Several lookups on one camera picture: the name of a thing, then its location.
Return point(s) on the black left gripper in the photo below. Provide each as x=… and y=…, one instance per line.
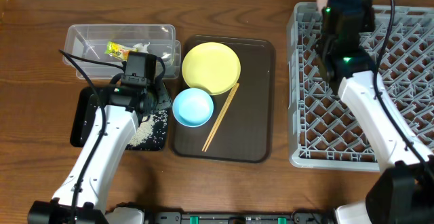
x=163, y=90

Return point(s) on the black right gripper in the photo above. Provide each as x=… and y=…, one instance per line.
x=370, y=24

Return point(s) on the pile of white rice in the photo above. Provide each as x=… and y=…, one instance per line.
x=151, y=134

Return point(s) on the light blue bowl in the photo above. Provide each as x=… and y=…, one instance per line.
x=193, y=107

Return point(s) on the white tissue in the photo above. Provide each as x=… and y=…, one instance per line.
x=142, y=47

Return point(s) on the yellow green snack wrapper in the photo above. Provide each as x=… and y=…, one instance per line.
x=118, y=51

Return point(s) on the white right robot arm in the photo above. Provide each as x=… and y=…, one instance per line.
x=404, y=191

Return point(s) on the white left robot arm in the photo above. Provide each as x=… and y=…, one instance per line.
x=83, y=195

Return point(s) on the black waste tray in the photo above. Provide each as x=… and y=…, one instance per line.
x=84, y=117

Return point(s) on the clear plastic waste bin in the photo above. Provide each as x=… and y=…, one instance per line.
x=86, y=44

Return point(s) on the grey dishwasher rack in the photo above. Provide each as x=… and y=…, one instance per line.
x=323, y=133

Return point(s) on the yellow plate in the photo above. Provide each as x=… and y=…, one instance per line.
x=211, y=66

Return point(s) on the dark brown serving tray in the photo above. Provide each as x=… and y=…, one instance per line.
x=245, y=133

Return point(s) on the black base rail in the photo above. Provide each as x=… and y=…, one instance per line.
x=296, y=217

